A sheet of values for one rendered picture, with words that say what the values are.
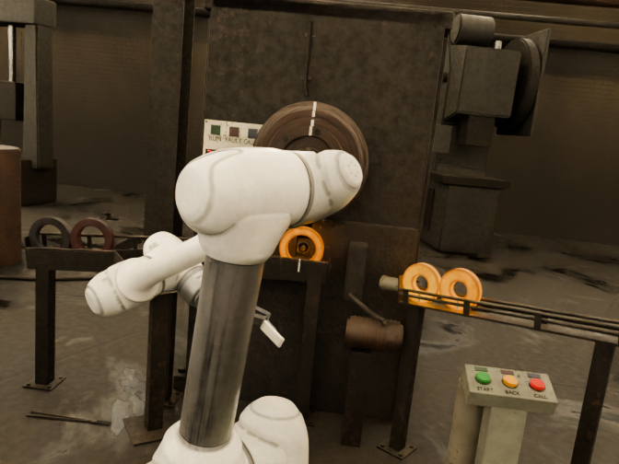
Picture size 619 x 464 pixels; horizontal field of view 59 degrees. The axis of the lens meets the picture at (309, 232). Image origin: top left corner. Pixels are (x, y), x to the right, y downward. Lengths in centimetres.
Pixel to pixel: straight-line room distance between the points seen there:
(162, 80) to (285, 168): 419
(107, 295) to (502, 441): 114
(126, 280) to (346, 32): 148
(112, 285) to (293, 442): 52
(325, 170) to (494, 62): 559
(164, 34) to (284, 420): 421
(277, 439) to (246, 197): 58
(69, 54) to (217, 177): 865
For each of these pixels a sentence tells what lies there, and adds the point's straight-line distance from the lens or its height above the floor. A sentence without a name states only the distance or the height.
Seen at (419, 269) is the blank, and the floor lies 76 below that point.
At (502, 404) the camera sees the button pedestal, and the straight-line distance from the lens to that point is 168.
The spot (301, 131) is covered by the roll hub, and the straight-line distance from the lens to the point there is 212.
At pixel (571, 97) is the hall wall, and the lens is 884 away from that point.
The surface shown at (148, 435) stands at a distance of 237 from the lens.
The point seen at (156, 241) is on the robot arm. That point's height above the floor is 93.
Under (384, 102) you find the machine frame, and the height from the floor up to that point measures 138.
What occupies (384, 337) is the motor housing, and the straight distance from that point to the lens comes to 218.
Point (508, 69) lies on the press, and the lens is 652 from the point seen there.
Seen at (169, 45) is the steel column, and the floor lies 181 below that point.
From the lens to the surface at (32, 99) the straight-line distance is 734.
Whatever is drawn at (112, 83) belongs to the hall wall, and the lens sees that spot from 910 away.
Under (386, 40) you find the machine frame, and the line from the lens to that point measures 237.
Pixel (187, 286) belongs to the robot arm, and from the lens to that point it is 137.
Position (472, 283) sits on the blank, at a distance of 205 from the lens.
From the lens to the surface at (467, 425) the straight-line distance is 186.
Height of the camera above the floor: 125
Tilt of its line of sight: 11 degrees down
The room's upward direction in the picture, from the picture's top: 6 degrees clockwise
